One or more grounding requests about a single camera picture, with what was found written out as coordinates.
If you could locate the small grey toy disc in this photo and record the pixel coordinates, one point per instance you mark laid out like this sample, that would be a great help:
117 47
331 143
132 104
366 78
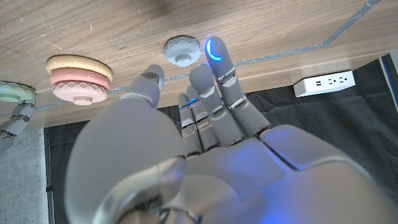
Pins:
182 48

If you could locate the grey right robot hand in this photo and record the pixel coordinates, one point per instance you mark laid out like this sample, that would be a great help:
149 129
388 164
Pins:
18 121

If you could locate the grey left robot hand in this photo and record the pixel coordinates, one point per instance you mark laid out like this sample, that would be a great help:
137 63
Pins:
233 177

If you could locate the black curtain backdrop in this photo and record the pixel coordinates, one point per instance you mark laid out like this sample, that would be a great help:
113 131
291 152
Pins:
326 124

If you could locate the large orange toy disc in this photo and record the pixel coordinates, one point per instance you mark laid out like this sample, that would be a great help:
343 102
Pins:
77 62

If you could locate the white power strip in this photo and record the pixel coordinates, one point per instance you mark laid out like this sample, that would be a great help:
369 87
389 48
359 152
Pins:
323 83

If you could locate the green toy disc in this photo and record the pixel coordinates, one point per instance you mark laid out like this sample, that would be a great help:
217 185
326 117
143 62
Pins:
14 91

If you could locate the black backdrop pole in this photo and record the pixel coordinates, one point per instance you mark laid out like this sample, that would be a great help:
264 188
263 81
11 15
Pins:
49 186
390 81

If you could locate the pink toy disc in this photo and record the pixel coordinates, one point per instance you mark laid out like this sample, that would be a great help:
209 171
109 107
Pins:
79 90

